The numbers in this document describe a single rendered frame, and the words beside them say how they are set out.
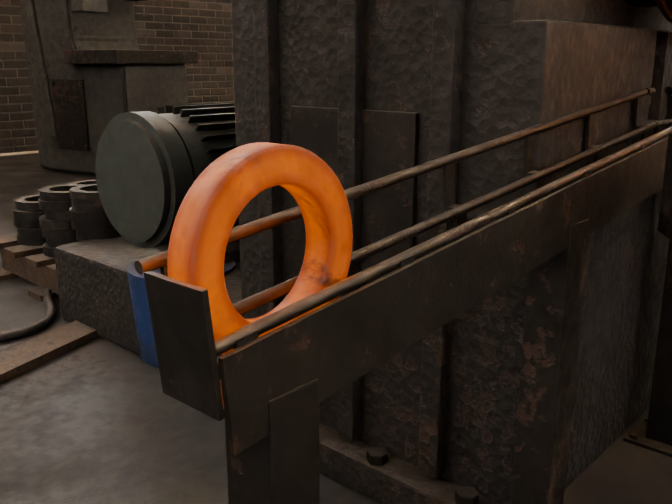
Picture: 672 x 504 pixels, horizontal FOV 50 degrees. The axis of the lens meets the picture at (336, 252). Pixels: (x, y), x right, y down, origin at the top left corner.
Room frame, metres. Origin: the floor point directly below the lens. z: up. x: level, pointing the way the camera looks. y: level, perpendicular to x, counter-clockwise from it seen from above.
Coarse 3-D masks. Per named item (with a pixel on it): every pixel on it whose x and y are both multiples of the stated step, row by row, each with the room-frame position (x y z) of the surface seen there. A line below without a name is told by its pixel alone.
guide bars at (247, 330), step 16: (640, 144) 1.13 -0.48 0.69; (608, 160) 1.04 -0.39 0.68; (576, 176) 0.96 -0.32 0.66; (544, 192) 0.89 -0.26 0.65; (496, 208) 0.82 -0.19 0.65; (512, 208) 0.83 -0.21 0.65; (464, 224) 0.76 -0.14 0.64; (480, 224) 0.78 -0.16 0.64; (432, 240) 0.72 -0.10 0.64; (448, 240) 0.73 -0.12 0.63; (400, 256) 0.67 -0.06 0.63; (416, 256) 0.69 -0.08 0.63; (368, 272) 0.64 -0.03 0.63; (384, 272) 0.65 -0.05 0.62; (336, 288) 0.60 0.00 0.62; (352, 288) 0.62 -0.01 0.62; (304, 304) 0.57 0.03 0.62; (320, 304) 0.59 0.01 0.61; (256, 320) 0.54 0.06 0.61; (272, 320) 0.55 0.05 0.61; (288, 320) 0.56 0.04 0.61; (224, 336) 0.52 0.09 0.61; (240, 336) 0.52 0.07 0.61; (256, 336) 0.53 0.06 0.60; (224, 352) 0.51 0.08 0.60
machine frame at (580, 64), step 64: (256, 0) 1.45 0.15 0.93; (320, 0) 1.38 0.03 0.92; (384, 0) 1.28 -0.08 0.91; (448, 0) 1.16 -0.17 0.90; (512, 0) 1.12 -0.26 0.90; (576, 0) 1.28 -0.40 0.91; (256, 64) 1.46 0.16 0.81; (320, 64) 1.38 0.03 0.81; (384, 64) 1.28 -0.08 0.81; (448, 64) 1.16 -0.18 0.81; (512, 64) 1.12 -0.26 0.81; (576, 64) 1.16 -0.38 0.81; (640, 64) 1.37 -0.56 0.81; (256, 128) 1.46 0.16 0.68; (320, 128) 1.37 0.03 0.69; (384, 128) 1.27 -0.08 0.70; (448, 128) 1.16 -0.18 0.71; (512, 128) 1.11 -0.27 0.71; (576, 128) 1.18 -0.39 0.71; (384, 192) 1.27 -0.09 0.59; (512, 192) 1.11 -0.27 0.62; (256, 256) 1.51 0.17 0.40; (384, 256) 1.26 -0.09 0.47; (640, 256) 1.45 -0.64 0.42; (512, 320) 1.10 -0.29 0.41; (640, 320) 1.48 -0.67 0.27; (384, 384) 1.27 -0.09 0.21; (448, 384) 1.17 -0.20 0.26; (512, 384) 1.09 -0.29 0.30; (576, 384) 1.25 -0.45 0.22; (640, 384) 1.52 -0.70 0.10; (320, 448) 1.30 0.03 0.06; (384, 448) 1.25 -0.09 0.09; (448, 448) 1.17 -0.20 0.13; (512, 448) 1.09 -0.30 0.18; (576, 448) 1.27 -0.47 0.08
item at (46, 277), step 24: (48, 192) 2.46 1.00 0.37; (72, 192) 2.30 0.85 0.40; (96, 192) 2.28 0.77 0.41; (24, 216) 2.60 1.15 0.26; (48, 216) 2.48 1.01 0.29; (72, 216) 2.30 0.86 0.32; (96, 216) 2.28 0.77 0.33; (0, 240) 2.70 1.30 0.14; (24, 240) 2.62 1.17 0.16; (48, 240) 2.48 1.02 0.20; (72, 240) 2.46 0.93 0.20; (24, 264) 2.59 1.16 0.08; (48, 264) 2.42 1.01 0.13
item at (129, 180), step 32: (128, 128) 1.96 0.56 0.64; (160, 128) 1.93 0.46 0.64; (192, 128) 2.01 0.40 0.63; (224, 128) 2.08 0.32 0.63; (96, 160) 2.08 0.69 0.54; (128, 160) 1.97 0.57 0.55; (160, 160) 1.88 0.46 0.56; (192, 160) 1.94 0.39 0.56; (128, 192) 1.98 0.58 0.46; (160, 192) 1.87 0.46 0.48; (128, 224) 1.98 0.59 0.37; (160, 224) 1.89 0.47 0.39; (64, 256) 2.15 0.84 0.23; (96, 256) 2.08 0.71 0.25; (128, 256) 2.08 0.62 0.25; (64, 288) 2.17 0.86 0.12; (96, 288) 2.04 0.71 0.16; (128, 288) 1.92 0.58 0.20; (96, 320) 2.05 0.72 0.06; (128, 320) 1.93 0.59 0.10
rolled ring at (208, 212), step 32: (224, 160) 0.56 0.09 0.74; (256, 160) 0.56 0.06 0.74; (288, 160) 0.59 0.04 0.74; (320, 160) 0.62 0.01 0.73; (192, 192) 0.54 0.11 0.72; (224, 192) 0.54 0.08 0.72; (256, 192) 0.56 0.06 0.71; (320, 192) 0.62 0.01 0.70; (192, 224) 0.52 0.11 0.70; (224, 224) 0.54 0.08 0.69; (320, 224) 0.63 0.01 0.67; (192, 256) 0.51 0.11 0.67; (224, 256) 0.54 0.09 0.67; (320, 256) 0.63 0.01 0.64; (224, 288) 0.53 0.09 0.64; (320, 288) 0.62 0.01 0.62; (224, 320) 0.53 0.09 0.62
